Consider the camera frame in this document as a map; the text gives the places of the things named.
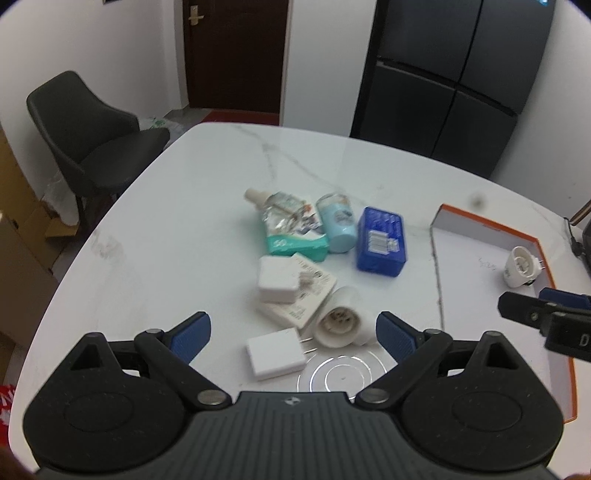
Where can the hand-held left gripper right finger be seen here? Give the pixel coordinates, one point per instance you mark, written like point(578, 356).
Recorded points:
point(392, 334)

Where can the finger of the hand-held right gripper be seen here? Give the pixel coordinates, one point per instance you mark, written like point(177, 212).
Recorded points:
point(565, 297)
point(521, 307)

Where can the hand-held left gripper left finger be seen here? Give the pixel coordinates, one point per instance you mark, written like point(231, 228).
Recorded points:
point(191, 334)

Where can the white plug-in heater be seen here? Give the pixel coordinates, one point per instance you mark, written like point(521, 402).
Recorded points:
point(519, 267)
point(341, 323)

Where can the white box with orange rim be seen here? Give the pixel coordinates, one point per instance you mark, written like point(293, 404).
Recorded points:
point(471, 277)

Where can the white square power adapter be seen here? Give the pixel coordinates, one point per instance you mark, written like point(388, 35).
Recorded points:
point(274, 353)
point(277, 279)

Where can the white printed carton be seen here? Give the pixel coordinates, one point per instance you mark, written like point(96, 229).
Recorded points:
point(310, 308)

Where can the blue plastic box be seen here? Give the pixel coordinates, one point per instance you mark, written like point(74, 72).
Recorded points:
point(381, 240)

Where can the clear glass bottle white cap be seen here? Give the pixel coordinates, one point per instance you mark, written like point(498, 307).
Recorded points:
point(281, 212)

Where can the light blue bottle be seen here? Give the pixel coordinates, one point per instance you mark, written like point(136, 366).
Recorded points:
point(339, 226)

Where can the teal printed carton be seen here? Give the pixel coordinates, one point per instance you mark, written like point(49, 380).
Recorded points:
point(295, 244)

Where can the small cardboard box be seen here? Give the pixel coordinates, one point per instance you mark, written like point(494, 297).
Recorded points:
point(55, 221)

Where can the large cardboard box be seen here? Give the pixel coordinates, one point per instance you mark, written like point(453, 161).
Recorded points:
point(18, 267)

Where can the white cloth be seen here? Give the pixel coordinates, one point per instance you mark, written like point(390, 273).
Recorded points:
point(60, 198)

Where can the red printed bag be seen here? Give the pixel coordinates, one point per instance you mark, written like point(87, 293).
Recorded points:
point(5, 406)

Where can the white plastic bag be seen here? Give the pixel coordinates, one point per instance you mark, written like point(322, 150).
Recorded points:
point(159, 123)

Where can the red door mat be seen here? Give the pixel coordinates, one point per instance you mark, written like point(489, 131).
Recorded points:
point(240, 117)

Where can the dark grey refrigerator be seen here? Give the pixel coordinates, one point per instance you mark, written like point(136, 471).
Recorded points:
point(415, 92)

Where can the black chair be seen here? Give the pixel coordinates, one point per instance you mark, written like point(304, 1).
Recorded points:
point(78, 120)

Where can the dark brown door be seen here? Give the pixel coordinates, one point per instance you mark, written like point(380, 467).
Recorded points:
point(235, 55)

